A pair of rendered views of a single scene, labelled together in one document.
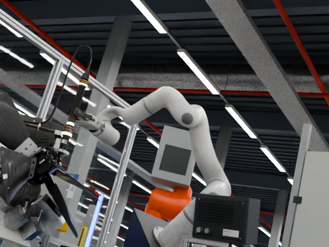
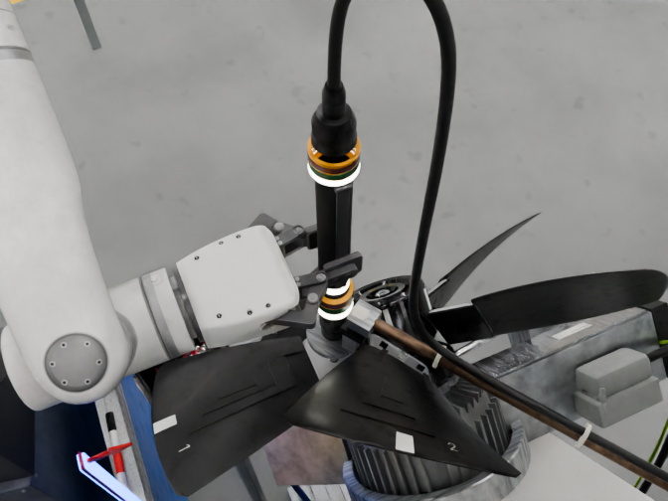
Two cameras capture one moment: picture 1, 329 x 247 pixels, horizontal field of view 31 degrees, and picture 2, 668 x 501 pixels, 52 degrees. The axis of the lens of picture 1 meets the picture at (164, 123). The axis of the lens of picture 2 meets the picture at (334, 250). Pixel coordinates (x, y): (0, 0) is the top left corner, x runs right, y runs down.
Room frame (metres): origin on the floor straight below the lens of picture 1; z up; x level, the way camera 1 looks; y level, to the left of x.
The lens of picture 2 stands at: (2.93, 0.59, 2.06)
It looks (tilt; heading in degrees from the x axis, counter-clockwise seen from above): 59 degrees down; 209
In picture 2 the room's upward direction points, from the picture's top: straight up
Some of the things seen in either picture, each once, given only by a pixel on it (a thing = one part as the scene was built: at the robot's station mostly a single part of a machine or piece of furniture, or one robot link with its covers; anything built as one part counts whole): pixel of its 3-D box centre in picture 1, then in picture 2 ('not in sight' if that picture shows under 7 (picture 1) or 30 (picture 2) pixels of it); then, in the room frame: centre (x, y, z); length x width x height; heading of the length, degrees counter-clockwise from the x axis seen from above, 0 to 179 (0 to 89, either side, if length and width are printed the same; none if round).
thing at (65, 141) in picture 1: (74, 112); (333, 250); (2.62, 0.42, 1.47); 0.04 x 0.04 x 0.46
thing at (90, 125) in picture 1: (88, 121); (233, 288); (2.71, 0.36, 1.48); 0.11 x 0.10 x 0.07; 143
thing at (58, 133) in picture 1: (61, 142); (341, 320); (2.62, 0.43, 1.32); 0.09 x 0.07 x 0.10; 87
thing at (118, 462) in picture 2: not in sight; (116, 449); (2.84, 0.11, 0.87); 0.14 x 0.01 x 0.01; 49
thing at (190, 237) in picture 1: (206, 241); not in sight; (2.52, -0.30, 1.04); 0.24 x 0.03 x 0.03; 53
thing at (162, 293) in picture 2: (96, 126); (170, 309); (2.76, 0.32, 1.48); 0.09 x 0.03 x 0.08; 53
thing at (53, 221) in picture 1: (44, 216); (312, 435); (2.68, 0.41, 0.98); 0.20 x 0.16 x 0.20; 53
